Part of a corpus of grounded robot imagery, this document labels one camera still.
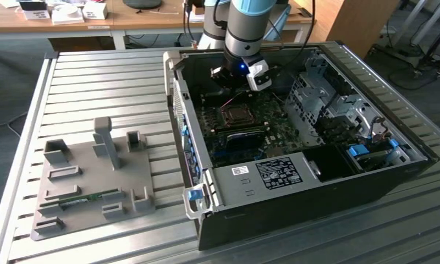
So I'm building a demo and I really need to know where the CPU with silver top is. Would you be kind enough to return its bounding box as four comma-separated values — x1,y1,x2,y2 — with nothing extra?
226,109,248,121

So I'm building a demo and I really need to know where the metal socket cover frame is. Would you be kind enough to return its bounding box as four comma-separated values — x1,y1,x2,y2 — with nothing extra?
221,105,254,125

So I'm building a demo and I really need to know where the CPU socket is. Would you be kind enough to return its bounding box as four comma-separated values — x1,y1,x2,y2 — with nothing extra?
218,103,257,126

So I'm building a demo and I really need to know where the grey metal drive cage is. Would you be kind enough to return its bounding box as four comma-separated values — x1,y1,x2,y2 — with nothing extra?
284,51,369,145

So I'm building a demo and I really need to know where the green motherboard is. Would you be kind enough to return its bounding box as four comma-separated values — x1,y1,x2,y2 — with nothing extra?
193,92,306,168

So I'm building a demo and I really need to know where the black expansion card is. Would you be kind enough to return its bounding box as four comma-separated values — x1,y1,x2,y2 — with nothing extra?
218,129,266,151

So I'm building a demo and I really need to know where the wooden desk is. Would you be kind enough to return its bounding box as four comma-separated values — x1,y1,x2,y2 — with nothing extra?
0,0,318,51

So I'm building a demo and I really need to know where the small white barcode sticker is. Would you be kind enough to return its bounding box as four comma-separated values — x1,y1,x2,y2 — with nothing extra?
229,164,252,176

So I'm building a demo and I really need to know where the black printed label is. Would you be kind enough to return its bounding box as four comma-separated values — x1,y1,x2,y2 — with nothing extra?
254,156,304,191

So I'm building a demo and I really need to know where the dark grey round object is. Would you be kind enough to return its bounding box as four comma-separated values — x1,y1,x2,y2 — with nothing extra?
122,0,162,9

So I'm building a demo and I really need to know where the wooden cabinet panel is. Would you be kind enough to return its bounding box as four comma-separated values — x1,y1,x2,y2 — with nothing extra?
324,0,402,59

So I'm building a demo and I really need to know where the grey power supply unit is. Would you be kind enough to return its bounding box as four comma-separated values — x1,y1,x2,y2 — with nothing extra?
204,153,321,214

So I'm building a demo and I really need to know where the blue disk carrier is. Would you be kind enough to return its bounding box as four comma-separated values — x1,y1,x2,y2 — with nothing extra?
346,145,369,160

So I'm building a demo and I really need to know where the equipment stand black base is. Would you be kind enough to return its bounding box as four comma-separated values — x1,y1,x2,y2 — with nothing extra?
364,0,440,74

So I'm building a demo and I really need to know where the white box with print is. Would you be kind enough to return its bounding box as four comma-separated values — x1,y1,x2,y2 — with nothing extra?
79,2,109,20

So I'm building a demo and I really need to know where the white box round opening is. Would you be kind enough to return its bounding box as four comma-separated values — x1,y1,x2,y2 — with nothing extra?
50,4,85,26

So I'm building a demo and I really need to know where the grey parts rack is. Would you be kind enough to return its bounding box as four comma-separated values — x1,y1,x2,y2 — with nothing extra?
27,116,158,242

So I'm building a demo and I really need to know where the black open PC case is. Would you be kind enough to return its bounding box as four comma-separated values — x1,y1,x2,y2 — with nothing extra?
162,40,440,251

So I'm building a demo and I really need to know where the white box black screen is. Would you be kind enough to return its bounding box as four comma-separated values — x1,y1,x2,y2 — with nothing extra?
17,0,53,21

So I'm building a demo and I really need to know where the green RAM stick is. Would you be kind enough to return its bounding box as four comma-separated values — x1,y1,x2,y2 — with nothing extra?
57,192,106,207

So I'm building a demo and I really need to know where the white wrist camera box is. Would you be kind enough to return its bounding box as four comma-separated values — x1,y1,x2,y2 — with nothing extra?
245,59,273,92

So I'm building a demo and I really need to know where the red black twisted wire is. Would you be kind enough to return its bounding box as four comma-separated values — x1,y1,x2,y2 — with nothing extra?
221,93,246,108

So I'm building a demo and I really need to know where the coloured wire bundle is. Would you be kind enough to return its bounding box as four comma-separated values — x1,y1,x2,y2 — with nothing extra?
364,115,392,145

